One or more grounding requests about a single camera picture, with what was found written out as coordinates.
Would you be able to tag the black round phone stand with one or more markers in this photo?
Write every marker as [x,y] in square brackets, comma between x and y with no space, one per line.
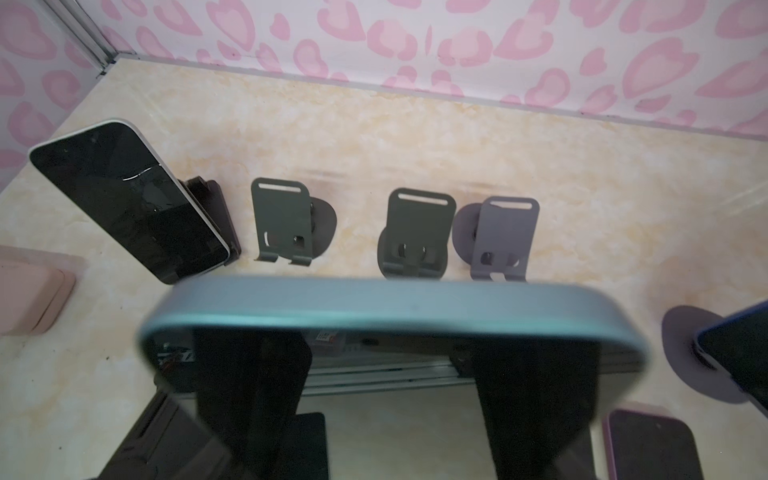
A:
[414,241]

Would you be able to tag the purple phone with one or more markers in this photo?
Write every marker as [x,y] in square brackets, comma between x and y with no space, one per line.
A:
[647,446]

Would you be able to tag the silver phone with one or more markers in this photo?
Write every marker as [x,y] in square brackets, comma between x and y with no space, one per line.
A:
[369,335]

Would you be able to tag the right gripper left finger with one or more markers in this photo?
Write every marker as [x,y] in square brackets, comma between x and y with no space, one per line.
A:
[249,386]

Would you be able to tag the black folding phone stand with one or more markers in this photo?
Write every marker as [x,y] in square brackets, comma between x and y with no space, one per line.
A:
[209,196]

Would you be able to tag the pink rectangular case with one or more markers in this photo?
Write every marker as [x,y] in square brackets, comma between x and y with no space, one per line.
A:
[35,287]

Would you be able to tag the black folding stand, front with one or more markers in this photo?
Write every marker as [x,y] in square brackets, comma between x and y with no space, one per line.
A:
[166,443]

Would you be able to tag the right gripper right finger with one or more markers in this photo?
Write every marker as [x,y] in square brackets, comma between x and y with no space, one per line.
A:
[537,397]

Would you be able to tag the small phone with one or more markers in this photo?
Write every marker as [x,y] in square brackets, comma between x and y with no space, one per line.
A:
[737,346]

